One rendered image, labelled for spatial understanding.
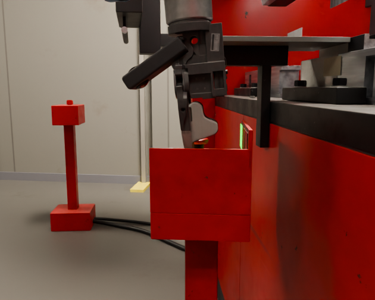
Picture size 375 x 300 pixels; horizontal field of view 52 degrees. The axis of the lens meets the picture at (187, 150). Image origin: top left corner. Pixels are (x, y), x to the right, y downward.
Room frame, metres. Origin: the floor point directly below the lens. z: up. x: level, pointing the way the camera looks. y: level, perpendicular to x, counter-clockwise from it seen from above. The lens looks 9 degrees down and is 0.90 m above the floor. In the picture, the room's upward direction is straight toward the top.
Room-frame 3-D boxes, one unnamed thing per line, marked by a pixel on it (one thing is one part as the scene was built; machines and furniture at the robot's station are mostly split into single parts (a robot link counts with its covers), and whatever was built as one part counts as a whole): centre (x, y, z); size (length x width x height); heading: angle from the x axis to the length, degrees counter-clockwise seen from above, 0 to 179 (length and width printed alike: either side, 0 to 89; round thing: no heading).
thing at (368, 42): (0.81, -0.33, 0.99); 0.20 x 0.03 x 0.03; 4
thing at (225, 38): (0.84, -0.18, 1.00); 0.26 x 0.18 x 0.01; 94
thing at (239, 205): (0.68, -0.03, 0.75); 0.20 x 0.16 x 0.18; 176
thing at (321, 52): (0.84, -0.31, 0.99); 0.14 x 0.01 x 0.03; 4
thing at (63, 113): (2.43, 0.75, 0.42); 0.25 x 0.20 x 0.83; 94
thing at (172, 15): (0.64, 0.00, 1.02); 0.08 x 0.08 x 0.05
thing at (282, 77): (1.40, -0.29, 0.92); 0.50 x 0.06 x 0.10; 4
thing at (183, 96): (0.61, 0.01, 0.88); 0.05 x 0.02 x 0.09; 176
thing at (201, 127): (0.62, -0.02, 0.84); 0.06 x 0.03 x 0.09; 86
